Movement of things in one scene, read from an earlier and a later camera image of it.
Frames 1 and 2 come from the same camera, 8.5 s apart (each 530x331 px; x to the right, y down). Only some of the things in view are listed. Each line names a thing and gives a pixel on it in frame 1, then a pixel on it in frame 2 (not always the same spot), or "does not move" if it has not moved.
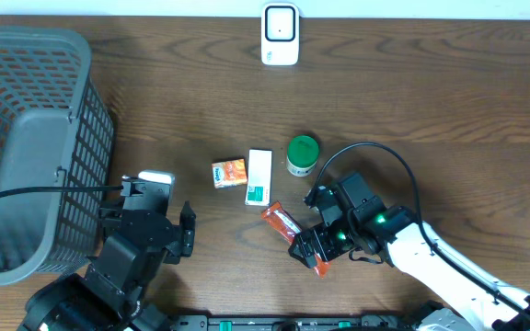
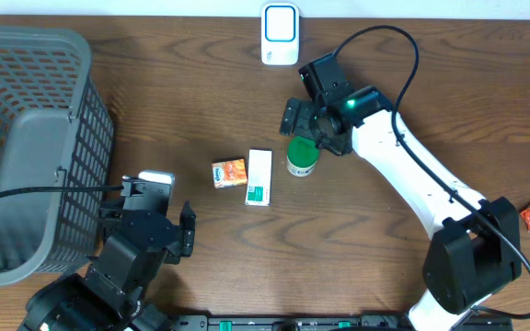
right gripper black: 304,238 -> 301,127
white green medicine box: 259,183 does not move
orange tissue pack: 229,173 does not move
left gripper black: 188,235 does not move
